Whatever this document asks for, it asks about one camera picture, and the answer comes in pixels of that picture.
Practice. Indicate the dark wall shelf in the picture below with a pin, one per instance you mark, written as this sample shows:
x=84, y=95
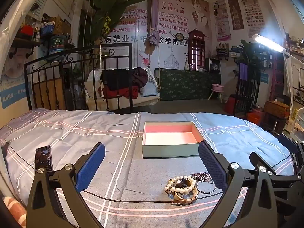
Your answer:
x=23, y=43

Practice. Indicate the red garment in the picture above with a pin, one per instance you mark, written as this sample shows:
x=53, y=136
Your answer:
x=123, y=92

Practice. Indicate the hanging purple umbrella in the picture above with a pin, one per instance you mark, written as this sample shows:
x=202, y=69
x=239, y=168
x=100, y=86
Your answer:
x=154, y=11

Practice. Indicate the red bag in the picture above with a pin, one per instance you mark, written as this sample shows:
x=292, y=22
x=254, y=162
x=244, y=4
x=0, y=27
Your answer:
x=230, y=105

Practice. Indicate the black iron bed frame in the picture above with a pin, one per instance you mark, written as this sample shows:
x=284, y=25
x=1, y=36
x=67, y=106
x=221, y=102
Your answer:
x=130, y=76

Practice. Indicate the green potted plant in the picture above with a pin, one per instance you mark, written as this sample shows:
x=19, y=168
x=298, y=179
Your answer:
x=251, y=54

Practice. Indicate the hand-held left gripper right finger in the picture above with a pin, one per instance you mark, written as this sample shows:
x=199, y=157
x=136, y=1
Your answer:
x=212, y=168

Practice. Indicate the brown building wall poster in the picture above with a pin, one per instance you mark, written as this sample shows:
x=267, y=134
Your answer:
x=235, y=11

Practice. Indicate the black garment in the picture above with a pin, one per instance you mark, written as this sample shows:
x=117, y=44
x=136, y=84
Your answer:
x=116, y=78

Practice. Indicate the light blue cushion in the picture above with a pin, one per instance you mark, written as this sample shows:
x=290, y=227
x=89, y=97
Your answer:
x=148, y=90

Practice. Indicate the red phone booth cabinet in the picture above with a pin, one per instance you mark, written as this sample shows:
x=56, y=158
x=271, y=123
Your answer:
x=196, y=52

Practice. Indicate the black iron rack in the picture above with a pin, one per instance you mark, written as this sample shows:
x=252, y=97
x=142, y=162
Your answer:
x=254, y=87

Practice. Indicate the dark maroon jacket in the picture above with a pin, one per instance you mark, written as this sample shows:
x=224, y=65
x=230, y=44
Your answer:
x=140, y=76

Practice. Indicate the white chart wall poster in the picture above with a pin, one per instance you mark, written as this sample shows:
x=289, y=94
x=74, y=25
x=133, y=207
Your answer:
x=254, y=16

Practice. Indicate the red box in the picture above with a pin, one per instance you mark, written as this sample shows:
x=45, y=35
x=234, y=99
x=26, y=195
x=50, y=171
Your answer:
x=26, y=30

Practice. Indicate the pink woman wall poster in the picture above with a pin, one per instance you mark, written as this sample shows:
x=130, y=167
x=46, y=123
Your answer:
x=222, y=19

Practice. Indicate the red white patterned cloth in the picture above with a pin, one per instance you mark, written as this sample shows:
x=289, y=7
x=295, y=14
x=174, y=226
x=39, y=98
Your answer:
x=14, y=209

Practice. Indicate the white led lamp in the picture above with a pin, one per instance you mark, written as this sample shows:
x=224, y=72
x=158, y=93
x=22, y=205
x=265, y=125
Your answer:
x=268, y=42

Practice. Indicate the green floral cabinet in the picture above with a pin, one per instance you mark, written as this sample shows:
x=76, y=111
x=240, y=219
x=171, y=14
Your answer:
x=185, y=85

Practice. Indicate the small wall rack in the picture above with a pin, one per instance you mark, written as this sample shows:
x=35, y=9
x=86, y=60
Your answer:
x=222, y=51

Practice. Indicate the small black television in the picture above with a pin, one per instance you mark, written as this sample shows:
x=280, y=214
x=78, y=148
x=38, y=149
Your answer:
x=212, y=64

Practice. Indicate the blue basket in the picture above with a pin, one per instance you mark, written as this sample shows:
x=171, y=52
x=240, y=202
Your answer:
x=47, y=30

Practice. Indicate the black smartphone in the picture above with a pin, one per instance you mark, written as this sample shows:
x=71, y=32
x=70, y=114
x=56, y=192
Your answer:
x=43, y=158

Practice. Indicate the brown wooden chest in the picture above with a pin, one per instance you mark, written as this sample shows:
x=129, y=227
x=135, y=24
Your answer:
x=276, y=110

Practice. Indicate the rose gold wristwatch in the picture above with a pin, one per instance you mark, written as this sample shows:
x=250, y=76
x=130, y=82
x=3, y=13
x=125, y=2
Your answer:
x=187, y=198

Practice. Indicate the purple towel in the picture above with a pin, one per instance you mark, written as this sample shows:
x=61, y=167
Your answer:
x=242, y=72

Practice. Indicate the thin silver bangle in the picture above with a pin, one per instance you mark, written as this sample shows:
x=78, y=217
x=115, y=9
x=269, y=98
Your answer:
x=206, y=192

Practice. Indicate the face wall poster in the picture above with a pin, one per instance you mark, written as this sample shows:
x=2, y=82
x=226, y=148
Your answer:
x=14, y=76

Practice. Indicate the orange bucket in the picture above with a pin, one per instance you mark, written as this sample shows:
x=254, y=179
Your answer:
x=254, y=118

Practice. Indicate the white vase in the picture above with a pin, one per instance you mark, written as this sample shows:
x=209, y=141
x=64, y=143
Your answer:
x=187, y=67

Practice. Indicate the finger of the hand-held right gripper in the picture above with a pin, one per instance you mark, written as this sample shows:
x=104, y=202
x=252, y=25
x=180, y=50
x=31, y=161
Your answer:
x=287, y=144
x=257, y=160

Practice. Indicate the white curtain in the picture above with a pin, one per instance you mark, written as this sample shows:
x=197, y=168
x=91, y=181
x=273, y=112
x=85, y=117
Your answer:
x=9, y=35

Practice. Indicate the pale blue box pink inside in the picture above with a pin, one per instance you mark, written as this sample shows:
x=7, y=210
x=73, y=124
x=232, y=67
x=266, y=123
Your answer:
x=171, y=140

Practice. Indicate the green tin bucket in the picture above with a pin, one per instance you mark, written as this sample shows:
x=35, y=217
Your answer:
x=57, y=45

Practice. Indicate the pink basin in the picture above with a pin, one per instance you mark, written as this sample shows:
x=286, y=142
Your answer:
x=216, y=87

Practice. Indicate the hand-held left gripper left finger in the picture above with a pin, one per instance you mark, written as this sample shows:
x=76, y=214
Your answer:
x=91, y=168

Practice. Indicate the large wall mural poster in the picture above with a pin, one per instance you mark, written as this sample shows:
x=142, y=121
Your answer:
x=175, y=11

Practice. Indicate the tall banana plant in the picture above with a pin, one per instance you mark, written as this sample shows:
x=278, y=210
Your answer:
x=109, y=2

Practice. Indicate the metal basin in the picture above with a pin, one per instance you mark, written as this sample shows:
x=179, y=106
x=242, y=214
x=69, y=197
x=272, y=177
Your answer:
x=257, y=108

